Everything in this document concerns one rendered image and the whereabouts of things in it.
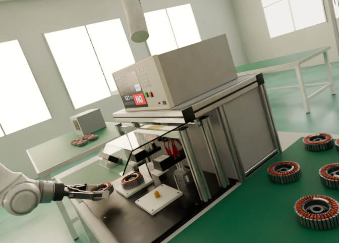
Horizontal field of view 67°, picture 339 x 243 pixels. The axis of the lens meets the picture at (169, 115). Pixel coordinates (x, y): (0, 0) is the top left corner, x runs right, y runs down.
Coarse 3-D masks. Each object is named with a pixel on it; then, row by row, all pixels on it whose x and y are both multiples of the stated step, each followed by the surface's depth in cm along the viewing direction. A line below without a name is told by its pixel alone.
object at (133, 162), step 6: (138, 150) 127; (144, 150) 124; (150, 150) 128; (156, 150) 128; (132, 156) 124; (138, 156) 123; (144, 156) 124; (150, 156) 132; (132, 162) 125; (138, 162) 123
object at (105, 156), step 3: (99, 153) 89; (102, 153) 87; (105, 153) 85; (99, 156) 88; (102, 156) 85; (105, 156) 83; (108, 156) 81; (111, 156) 81; (105, 159) 83; (108, 159) 81; (111, 159) 81; (114, 159) 81; (117, 159) 82; (114, 162) 82; (117, 162) 82
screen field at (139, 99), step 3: (141, 93) 109; (135, 96) 116; (138, 96) 113; (141, 96) 111; (135, 99) 117; (138, 99) 114; (141, 99) 112; (144, 99) 109; (135, 102) 118; (138, 102) 115; (141, 102) 113; (144, 102) 110
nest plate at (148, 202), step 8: (152, 192) 109; (160, 192) 107; (168, 192) 104; (176, 192) 102; (144, 200) 105; (152, 200) 103; (160, 200) 101; (168, 200) 99; (144, 208) 99; (152, 208) 97; (160, 208) 96
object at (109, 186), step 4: (100, 184) 120; (104, 184) 119; (108, 184) 117; (92, 188) 118; (96, 188) 118; (100, 188) 117; (104, 188) 114; (108, 188) 113; (112, 188) 116; (96, 200) 111
